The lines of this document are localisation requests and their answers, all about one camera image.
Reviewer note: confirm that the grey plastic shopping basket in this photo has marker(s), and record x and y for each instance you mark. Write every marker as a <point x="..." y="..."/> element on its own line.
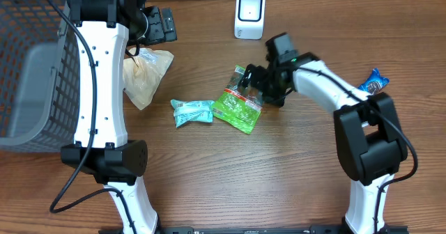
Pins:
<point x="39" y="77"/>

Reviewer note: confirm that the green candy bag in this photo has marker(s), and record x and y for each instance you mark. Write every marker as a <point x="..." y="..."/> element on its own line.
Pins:
<point x="240" y="107"/>

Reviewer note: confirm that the blue oreo packet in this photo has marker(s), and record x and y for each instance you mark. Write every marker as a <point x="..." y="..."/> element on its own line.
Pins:
<point x="375" y="83"/>

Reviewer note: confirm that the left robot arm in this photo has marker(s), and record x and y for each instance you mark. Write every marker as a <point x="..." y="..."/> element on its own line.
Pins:
<point x="104" y="30"/>

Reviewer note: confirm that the teal snack packet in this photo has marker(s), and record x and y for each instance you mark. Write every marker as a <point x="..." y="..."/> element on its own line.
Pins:
<point x="192" y="111"/>

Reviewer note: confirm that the beige snack bag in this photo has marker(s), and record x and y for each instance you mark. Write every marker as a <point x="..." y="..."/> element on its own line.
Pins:
<point x="142" y="75"/>

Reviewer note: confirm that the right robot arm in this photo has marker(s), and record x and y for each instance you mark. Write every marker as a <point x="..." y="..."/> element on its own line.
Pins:
<point x="369" y="141"/>

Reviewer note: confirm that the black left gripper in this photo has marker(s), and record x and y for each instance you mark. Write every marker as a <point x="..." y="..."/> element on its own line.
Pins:
<point x="157" y="35"/>

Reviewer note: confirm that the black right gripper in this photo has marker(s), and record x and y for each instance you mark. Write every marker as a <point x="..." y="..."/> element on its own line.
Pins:
<point x="277" y="97"/>

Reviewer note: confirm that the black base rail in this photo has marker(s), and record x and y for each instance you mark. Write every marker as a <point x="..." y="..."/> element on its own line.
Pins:
<point x="317" y="229"/>

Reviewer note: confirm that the white barcode scanner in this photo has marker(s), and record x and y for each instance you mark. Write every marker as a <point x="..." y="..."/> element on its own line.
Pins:
<point x="249" y="19"/>

